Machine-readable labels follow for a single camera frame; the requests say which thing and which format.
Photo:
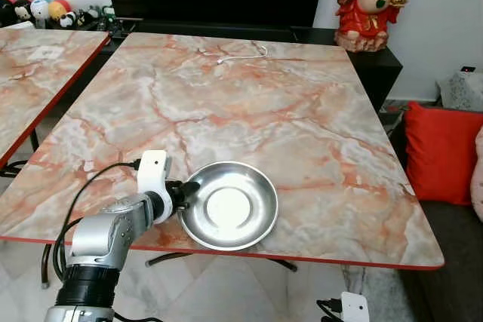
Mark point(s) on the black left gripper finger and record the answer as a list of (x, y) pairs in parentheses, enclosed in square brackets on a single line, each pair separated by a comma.
[(191, 186)]

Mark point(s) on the round steel plate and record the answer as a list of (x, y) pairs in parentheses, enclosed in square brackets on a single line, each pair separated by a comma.
[(230, 209)]

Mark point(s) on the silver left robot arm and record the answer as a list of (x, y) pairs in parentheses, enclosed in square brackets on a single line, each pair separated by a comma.
[(102, 239)]

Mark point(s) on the pink cushion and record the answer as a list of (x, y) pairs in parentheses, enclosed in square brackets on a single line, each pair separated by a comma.
[(478, 179)]

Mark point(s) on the red cushion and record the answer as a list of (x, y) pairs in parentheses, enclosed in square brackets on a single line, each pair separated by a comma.
[(443, 152)]

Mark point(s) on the grey lace cushion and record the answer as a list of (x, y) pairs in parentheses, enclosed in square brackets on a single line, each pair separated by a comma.
[(462, 90)]

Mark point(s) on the small black device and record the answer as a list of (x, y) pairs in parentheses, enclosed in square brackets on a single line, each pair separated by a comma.
[(468, 69)]

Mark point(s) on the orange red round plush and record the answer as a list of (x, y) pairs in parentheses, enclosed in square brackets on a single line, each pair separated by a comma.
[(59, 9)]

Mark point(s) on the white blue round plush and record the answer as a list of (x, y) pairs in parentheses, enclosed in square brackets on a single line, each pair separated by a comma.
[(40, 9)]

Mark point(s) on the red laughing Buddha statue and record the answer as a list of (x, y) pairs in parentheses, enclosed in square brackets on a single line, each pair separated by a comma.
[(370, 5)]

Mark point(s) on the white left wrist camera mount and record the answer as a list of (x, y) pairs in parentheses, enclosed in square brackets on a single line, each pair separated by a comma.
[(153, 171)]

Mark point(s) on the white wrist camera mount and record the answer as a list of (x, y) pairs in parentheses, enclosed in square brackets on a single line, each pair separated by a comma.
[(153, 171), (355, 307)]

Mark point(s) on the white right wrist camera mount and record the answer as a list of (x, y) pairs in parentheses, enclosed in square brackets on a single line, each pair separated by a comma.
[(355, 307)]

